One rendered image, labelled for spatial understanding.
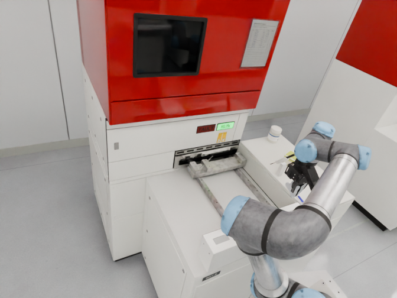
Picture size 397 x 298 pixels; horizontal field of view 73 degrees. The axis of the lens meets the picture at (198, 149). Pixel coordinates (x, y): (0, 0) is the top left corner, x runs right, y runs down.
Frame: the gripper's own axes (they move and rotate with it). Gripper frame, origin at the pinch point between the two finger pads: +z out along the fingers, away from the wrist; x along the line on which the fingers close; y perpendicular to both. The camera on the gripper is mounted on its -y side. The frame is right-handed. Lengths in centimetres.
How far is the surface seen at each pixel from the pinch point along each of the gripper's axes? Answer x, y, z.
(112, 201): 65, 59, 42
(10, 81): 113, 207, 35
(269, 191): -15.1, 22.9, 24.8
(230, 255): 30.0, -4.0, 21.7
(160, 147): 39, 59, 9
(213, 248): 38.7, -1.6, 14.6
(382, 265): -140, -23, 111
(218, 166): 5, 49, 23
